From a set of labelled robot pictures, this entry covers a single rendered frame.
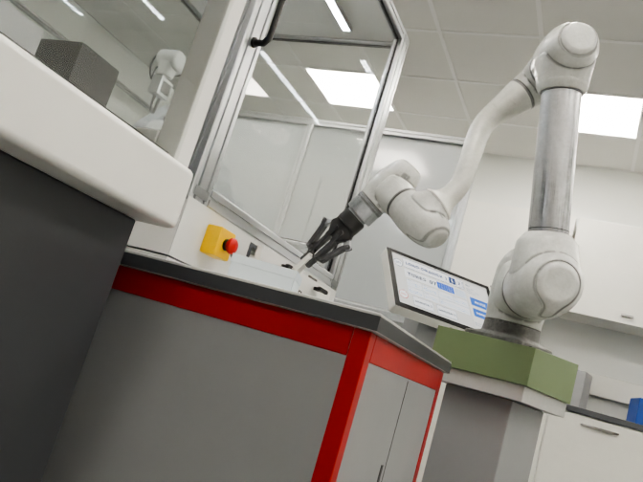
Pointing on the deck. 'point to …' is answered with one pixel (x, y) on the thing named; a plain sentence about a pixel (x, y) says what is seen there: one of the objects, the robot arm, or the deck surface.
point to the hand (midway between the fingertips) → (303, 263)
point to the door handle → (270, 28)
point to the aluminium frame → (223, 123)
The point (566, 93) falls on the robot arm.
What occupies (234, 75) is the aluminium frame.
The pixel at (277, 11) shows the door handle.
